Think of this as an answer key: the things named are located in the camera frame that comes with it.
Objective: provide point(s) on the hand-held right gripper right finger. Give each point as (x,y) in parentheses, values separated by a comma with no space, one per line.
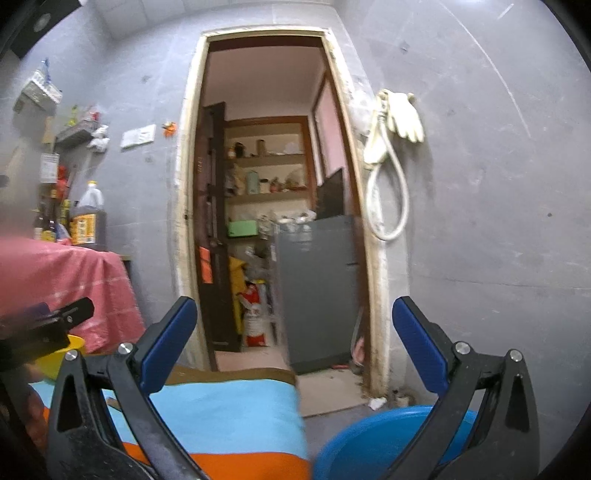
(418,350)

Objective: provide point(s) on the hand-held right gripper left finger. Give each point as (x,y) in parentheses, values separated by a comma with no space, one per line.
(168,344)

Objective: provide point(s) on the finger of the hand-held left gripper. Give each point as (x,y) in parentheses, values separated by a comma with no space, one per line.
(76,311)

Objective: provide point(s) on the blue plastic basin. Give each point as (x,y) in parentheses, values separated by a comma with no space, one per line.
(369,443)

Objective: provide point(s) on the person's left forearm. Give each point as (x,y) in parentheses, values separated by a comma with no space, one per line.
(37,410)

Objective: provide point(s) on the yellow plastic basin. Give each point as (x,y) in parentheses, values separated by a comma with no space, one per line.
(51,365)

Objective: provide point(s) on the pink checked cloth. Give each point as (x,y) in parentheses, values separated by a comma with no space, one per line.
(69,272)

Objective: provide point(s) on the white paper scrap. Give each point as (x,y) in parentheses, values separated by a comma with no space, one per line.
(377,403)

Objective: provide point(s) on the orange paper sticker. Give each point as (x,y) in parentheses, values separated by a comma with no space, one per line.
(206,265)

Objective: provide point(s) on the red white sack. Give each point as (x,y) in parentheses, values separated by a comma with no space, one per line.
(255,318)

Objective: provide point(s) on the large cooking oil bottle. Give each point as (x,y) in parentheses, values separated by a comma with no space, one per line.
(87,221)

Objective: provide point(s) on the blue orange striped blanket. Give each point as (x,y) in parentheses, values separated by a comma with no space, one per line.
(231,415)

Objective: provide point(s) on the dark sauce bottle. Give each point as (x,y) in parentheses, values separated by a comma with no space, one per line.
(39,224)
(64,217)

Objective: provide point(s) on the yellow bag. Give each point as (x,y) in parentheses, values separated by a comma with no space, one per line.
(236,277)

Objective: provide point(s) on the grey cabinet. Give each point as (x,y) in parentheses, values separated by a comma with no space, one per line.
(318,286)

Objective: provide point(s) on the green box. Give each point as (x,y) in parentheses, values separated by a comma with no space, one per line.
(242,229)

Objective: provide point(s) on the dark wooden door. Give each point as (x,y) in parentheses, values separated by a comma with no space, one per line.
(207,207)

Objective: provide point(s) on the white hanging packet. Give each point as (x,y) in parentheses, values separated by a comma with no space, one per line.
(49,167)

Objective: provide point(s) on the teal canister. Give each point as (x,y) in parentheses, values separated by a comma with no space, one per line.
(252,182)

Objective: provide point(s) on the wooden shelf unit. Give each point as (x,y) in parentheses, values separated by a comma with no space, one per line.
(268,159)

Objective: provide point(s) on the pink inner door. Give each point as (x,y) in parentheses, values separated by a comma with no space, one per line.
(330,134)

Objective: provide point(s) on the pale rubber gloves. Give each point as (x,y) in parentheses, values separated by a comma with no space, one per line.
(404,115)

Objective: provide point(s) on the pale door frame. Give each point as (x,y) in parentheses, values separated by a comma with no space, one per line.
(184,184)

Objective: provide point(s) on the grey wall rack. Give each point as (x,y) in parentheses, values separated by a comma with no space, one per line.
(74,134)

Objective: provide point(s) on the white wall switch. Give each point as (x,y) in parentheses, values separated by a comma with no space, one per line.
(137,136)

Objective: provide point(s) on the orange wall hook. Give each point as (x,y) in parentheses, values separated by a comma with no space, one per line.
(169,129)

